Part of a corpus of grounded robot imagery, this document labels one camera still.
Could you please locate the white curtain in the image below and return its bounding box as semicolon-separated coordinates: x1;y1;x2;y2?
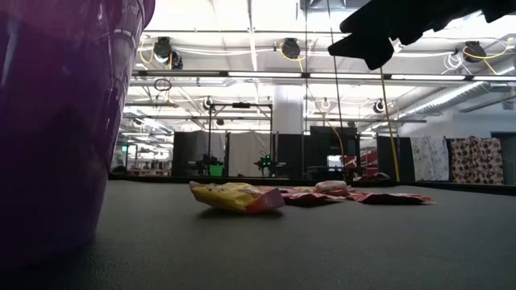
227;131;272;177

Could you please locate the silver ventilation duct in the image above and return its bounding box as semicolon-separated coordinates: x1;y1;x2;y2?
397;66;516;122

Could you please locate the black robot with green light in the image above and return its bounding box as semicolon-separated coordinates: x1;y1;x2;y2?
252;152;288;178

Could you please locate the Smarties candy roll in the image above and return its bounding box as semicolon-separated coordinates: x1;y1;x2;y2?
313;179;350;197

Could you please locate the grey cabinet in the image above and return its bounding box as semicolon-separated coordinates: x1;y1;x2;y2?
490;131;516;186

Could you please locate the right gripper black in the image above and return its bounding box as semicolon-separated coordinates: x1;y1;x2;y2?
327;0;516;71

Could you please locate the purple plastic bucket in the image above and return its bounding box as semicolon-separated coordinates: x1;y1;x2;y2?
0;0;156;267

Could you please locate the black cable loop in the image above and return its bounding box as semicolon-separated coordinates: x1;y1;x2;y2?
152;77;173;93

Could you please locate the red equipment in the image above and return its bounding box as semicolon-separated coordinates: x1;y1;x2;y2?
342;149;380;180

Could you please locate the yellow orange cable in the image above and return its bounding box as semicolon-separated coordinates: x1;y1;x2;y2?
380;67;402;183

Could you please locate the white pillar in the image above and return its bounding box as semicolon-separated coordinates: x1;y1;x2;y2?
273;84;306;136

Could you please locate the red Skittles candy pack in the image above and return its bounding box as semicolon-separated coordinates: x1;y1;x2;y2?
277;187;352;205
348;191;436;205

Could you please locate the black screen on stand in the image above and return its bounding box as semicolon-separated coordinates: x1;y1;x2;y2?
309;125;361;180

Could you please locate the black gantry frame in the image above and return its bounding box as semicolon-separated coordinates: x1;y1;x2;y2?
207;102;275;178

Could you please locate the black partition panel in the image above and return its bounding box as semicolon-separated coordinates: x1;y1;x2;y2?
377;135;413;182

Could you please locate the brown dotted cloth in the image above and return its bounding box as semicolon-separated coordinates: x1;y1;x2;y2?
447;136;505;186

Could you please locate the black curtain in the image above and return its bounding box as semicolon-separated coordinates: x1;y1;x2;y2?
172;130;227;177

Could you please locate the yellow Sour Patch candy pack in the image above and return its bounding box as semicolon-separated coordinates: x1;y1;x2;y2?
189;180;286;215

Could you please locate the thin black hanging cable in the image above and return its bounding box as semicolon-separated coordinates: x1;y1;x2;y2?
302;0;310;134

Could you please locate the long ceiling light bar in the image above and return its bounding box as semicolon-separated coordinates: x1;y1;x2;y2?
131;70;516;81

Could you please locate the white floral cloth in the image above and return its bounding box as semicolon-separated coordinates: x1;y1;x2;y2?
410;135;451;182

